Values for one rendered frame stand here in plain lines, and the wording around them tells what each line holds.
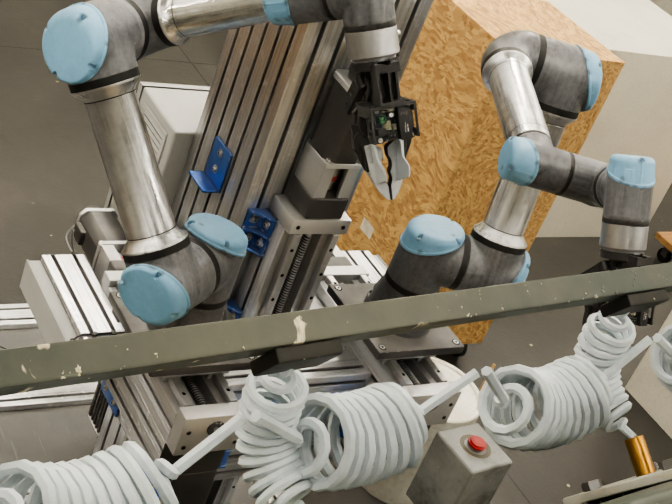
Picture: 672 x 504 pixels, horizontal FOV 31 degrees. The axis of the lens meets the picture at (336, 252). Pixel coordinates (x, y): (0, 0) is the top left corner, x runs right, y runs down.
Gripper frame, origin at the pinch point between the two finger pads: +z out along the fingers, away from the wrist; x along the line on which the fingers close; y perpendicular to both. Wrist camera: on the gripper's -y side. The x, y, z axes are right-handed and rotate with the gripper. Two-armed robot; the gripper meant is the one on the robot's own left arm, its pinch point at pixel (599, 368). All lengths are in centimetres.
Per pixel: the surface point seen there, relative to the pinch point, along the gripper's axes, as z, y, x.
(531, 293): -28, 76, -88
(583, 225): 9, -261, 255
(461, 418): 48, -121, 74
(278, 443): -19, 76, -107
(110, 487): -19, 78, -119
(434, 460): 30, -45, 4
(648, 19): -87, -254, 275
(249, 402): -22, 75, -109
